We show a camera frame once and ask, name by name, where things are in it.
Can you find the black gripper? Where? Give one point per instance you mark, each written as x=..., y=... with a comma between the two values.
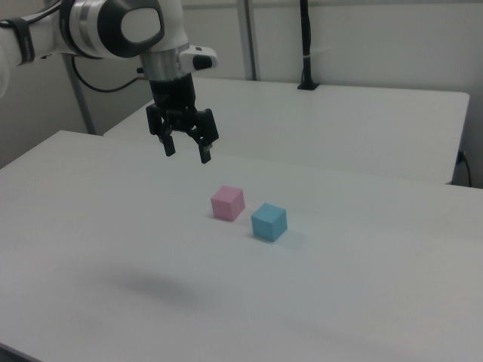
x=173, y=94

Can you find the blue cube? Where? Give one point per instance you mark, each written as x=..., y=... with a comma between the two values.
x=266, y=225

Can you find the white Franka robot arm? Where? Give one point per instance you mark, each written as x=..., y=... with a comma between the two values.
x=94, y=30

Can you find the pink cube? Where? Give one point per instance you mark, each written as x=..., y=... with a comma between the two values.
x=225, y=205

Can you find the white empty table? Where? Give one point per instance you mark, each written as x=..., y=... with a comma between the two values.
x=320, y=124

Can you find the grey partition post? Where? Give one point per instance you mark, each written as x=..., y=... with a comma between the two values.
x=249, y=37
x=81, y=98

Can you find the black camera pole stand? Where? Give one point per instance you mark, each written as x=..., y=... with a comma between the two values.
x=306, y=45

